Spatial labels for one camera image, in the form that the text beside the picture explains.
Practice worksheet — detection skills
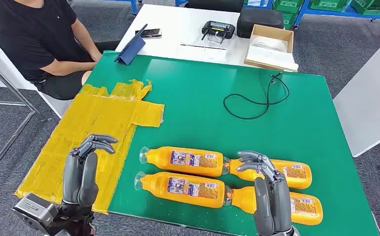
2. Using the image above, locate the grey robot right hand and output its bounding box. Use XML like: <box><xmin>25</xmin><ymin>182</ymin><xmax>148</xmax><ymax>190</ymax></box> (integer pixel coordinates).
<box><xmin>235</xmin><ymin>150</ymin><xmax>293</xmax><ymax>236</ymax></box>

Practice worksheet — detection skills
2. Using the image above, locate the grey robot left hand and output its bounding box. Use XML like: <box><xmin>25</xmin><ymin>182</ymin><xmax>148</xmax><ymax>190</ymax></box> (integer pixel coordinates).
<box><xmin>62</xmin><ymin>133</ymin><xmax>119</xmax><ymax>207</ymax></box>

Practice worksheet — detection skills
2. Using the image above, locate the orange detergent bottle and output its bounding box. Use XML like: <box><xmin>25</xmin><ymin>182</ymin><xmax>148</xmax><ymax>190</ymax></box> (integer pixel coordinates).
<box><xmin>139</xmin><ymin>146</ymin><xmax>225</xmax><ymax>178</ymax></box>
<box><xmin>224</xmin><ymin>185</ymin><xmax>324</xmax><ymax>226</ymax></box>
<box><xmin>222</xmin><ymin>157</ymin><xmax>313</xmax><ymax>190</ymax></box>
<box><xmin>133</xmin><ymin>171</ymin><xmax>227</xmax><ymax>209</ymax></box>

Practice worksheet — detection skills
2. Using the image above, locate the yellow tape sheet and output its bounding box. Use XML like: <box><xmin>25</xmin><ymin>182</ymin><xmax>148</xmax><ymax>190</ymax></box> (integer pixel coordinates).
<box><xmin>15</xmin><ymin>79</ymin><xmax>165</xmax><ymax>215</ymax></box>

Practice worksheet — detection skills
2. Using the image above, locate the white bench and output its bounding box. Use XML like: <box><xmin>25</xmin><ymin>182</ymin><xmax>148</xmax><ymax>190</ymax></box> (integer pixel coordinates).
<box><xmin>0</xmin><ymin>19</ymin><xmax>74</xmax><ymax>119</ymax></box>

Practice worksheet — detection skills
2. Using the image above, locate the green table mat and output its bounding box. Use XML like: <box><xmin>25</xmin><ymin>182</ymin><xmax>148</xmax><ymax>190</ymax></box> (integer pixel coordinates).
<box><xmin>84</xmin><ymin>50</ymin><xmax>380</xmax><ymax>236</ymax></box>

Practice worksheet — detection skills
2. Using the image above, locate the tablet in blue case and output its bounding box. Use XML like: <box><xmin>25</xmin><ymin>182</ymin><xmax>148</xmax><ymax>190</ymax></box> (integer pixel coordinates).
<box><xmin>114</xmin><ymin>24</ymin><xmax>148</xmax><ymax>66</ymax></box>

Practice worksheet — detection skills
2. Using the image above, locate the white side table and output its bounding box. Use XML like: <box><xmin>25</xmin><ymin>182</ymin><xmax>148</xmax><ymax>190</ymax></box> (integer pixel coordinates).
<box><xmin>333</xmin><ymin>29</ymin><xmax>380</xmax><ymax>170</ymax></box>

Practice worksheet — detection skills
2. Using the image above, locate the white foam sheet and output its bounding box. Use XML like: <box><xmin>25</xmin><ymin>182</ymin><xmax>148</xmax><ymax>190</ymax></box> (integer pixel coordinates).
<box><xmin>246</xmin><ymin>45</ymin><xmax>299</xmax><ymax>71</ymax></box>

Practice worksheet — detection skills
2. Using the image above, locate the person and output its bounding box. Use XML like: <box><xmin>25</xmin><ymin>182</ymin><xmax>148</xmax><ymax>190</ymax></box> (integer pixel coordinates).
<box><xmin>0</xmin><ymin>0</ymin><xmax>102</xmax><ymax>101</ymax></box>

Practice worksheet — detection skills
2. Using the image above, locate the black smartphone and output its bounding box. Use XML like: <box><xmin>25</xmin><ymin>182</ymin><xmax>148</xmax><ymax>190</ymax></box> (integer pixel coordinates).
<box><xmin>135</xmin><ymin>28</ymin><xmax>162</xmax><ymax>39</ymax></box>

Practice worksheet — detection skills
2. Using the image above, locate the cardboard box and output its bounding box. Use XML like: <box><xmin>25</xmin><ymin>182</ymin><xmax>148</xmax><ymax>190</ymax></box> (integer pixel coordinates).
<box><xmin>244</xmin><ymin>24</ymin><xmax>299</xmax><ymax>72</ymax></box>

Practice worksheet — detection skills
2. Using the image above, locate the blue metal rack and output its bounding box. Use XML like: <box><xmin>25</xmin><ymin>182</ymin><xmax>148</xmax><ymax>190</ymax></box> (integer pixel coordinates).
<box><xmin>244</xmin><ymin>0</ymin><xmax>380</xmax><ymax>36</ymax></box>
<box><xmin>106</xmin><ymin>0</ymin><xmax>138</xmax><ymax>16</ymax></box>

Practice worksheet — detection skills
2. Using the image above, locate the black remote controller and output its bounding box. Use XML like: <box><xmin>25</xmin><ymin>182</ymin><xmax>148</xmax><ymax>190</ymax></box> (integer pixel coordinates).
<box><xmin>201</xmin><ymin>20</ymin><xmax>236</xmax><ymax>45</ymax></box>

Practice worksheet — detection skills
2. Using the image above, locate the green plastic crate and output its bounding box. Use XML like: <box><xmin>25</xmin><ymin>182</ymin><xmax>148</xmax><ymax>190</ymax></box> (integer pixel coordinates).
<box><xmin>272</xmin><ymin>0</ymin><xmax>305</xmax><ymax>14</ymax></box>
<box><xmin>308</xmin><ymin>0</ymin><xmax>353</xmax><ymax>12</ymax></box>
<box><xmin>283</xmin><ymin>12</ymin><xmax>298</xmax><ymax>30</ymax></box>
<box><xmin>350</xmin><ymin>0</ymin><xmax>380</xmax><ymax>15</ymax></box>

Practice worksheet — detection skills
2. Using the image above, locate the black carry case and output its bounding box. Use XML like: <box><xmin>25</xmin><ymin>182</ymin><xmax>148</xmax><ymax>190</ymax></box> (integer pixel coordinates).
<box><xmin>236</xmin><ymin>7</ymin><xmax>285</xmax><ymax>39</ymax></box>

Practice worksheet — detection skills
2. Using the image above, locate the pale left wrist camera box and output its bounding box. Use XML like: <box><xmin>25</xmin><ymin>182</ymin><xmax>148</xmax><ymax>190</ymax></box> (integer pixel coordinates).
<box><xmin>12</xmin><ymin>193</ymin><xmax>59</xmax><ymax>229</ymax></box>

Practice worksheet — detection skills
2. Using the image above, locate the grey metal frame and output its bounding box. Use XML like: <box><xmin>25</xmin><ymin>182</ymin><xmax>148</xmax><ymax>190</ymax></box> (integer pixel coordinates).
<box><xmin>0</xmin><ymin>54</ymin><xmax>47</xmax><ymax>200</ymax></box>

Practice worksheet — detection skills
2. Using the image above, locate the black cable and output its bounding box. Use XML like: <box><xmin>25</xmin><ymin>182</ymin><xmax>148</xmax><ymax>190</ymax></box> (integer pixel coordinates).
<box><xmin>223</xmin><ymin>72</ymin><xmax>290</xmax><ymax>120</ymax></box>

